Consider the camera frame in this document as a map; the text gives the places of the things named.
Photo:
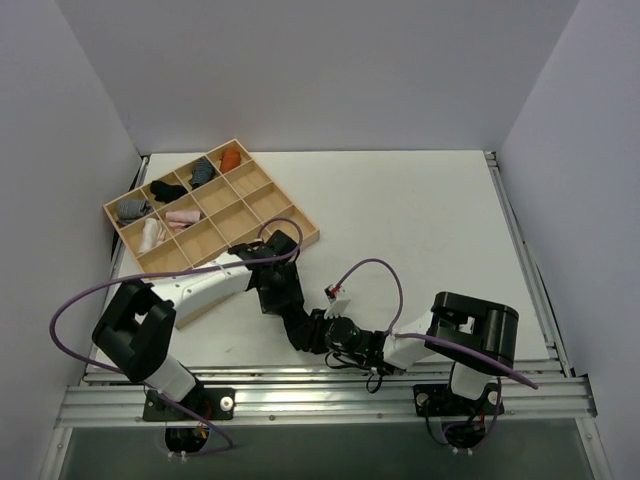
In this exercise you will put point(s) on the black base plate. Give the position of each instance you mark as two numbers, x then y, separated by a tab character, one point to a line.
437	400
208	402

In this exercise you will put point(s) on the black rolled sock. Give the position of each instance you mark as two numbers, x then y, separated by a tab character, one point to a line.
166	193

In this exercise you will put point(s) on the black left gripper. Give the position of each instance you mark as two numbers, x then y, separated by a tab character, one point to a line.
273	298

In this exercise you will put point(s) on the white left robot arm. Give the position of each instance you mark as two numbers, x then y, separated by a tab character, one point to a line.
136	327

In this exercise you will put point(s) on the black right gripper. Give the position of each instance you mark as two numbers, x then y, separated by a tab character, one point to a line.
370	352

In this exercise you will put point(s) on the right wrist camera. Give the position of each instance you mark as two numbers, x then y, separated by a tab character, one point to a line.
341	331

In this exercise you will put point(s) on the grey striped rolled sock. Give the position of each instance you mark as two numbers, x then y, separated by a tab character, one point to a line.
129	210

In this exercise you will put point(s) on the pink rolled sock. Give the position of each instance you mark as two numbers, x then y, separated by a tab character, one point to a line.
181	219

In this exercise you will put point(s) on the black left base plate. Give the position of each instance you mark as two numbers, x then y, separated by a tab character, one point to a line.
208	402

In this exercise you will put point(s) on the white rolled sock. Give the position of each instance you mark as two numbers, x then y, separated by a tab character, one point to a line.
153	234

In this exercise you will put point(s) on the black underwear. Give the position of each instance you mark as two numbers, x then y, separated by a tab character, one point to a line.
305	331

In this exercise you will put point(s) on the dark grey rolled sock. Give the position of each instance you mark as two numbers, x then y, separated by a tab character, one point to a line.
203	172

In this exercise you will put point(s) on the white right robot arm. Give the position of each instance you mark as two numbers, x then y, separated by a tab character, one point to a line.
479	336

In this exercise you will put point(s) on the orange rolled sock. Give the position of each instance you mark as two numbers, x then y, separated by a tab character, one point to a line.
231	158

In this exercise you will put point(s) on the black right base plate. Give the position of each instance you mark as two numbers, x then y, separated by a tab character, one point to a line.
437	400

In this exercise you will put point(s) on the wooden compartment tray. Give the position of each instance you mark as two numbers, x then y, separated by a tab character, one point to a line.
242	206

